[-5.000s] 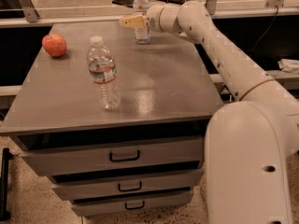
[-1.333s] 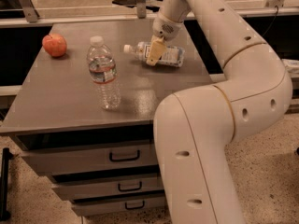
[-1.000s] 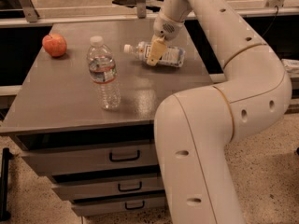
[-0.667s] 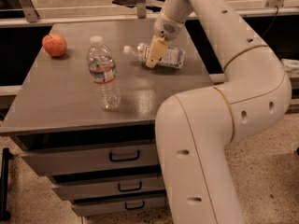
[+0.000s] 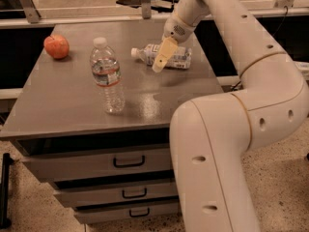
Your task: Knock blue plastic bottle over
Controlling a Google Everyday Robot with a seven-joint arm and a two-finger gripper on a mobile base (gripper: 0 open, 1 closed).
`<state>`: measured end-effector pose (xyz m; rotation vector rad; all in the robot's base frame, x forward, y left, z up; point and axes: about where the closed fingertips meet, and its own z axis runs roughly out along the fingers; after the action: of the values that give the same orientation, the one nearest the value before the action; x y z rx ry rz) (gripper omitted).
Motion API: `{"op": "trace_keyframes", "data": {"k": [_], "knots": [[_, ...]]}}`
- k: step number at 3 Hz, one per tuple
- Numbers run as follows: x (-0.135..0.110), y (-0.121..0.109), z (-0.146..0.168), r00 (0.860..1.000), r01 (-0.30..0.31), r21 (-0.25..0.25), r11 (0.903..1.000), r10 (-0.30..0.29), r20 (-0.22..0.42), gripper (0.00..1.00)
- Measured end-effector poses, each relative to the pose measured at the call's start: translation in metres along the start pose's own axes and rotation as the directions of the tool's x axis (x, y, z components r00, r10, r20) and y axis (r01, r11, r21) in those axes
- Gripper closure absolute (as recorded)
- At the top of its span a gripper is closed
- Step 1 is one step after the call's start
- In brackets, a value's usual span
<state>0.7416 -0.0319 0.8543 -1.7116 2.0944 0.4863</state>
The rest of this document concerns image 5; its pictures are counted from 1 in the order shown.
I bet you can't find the top grey drawer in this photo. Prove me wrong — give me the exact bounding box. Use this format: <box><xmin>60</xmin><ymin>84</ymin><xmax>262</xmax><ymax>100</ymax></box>
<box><xmin>22</xmin><ymin>144</ymin><xmax>172</xmax><ymax>182</ymax></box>

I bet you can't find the grey railing frame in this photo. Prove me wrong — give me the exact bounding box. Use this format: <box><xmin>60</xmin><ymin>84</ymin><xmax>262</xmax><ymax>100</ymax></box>
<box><xmin>0</xmin><ymin>0</ymin><xmax>309</xmax><ymax>30</ymax></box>

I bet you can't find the blue label plastic bottle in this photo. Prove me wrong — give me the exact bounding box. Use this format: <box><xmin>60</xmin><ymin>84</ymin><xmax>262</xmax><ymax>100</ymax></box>
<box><xmin>131</xmin><ymin>43</ymin><xmax>192</xmax><ymax>70</ymax></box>

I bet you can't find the bottom grey drawer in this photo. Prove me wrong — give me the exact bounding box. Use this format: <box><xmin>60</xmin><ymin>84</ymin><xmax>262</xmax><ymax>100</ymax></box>
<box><xmin>74</xmin><ymin>196</ymin><xmax>180</xmax><ymax>224</ymax></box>

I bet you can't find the grey drawer cabinet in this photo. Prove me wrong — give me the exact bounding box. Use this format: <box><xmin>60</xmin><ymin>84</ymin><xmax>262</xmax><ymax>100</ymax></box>
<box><xmin>1</xmin><ymin>20</ymin><xmax>221</xmax><ymax>212</ymax></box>

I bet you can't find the middle grey drawer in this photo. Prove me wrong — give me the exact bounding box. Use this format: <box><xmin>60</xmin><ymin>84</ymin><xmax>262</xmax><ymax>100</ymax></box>
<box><xmin>54</xmin><ymin>178</ymin><xmax>178</xmax><ymax>208</ymax></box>

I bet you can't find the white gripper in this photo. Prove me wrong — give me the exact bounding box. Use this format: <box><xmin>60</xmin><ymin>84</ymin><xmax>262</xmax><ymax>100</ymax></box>
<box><xmin>152</xmin><ymin>14</ymin><xmax>195</xmax><ymax>73</ymax></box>

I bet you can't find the black post at left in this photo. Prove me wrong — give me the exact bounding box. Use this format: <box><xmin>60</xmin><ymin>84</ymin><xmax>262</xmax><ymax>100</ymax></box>
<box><xmin>0</xmin><ymin>153</ymin><xmax>14</xmax><ymax>229</ymax></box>

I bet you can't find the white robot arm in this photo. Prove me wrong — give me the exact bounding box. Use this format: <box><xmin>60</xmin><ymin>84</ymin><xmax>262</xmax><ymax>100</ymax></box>
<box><xmin>153</xmin><ymin>0</ymin><xmax>309</xmax><ymax>232</ymax></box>

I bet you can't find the red apple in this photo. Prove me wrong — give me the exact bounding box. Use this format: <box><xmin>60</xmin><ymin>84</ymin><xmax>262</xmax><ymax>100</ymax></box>
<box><xmin>43</xmin><ymin>35</ymin><xmax>70</xmax><ymax>59</ymax></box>

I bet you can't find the clear plastic water bottle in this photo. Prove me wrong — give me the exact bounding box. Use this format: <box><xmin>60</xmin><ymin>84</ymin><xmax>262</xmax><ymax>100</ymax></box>
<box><xmin>90</xmin><ymin>37</ymin><xmax>125</xmax><ymax>114</ymax></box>

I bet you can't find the grey drawer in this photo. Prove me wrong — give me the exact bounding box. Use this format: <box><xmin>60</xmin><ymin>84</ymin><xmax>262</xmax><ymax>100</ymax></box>
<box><xmin>22</xmin><ymin>144</ymin><xmax>172</xmax><ymax>182</ymax></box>
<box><xmin>74</xmin><ymin>196</ymin><xmax>180</xmax><ymax>224</ymax></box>
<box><xmin>54</xmin><ymin>178</ymin><xmax>178</xmax><ymax>208</ymax></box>

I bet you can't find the white packet on ledge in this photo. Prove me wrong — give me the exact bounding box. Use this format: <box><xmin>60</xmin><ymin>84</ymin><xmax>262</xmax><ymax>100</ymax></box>
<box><xmin>295</xmin><ymin>62</ymin><xmax>309</xmax><ymax>73</ymax></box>

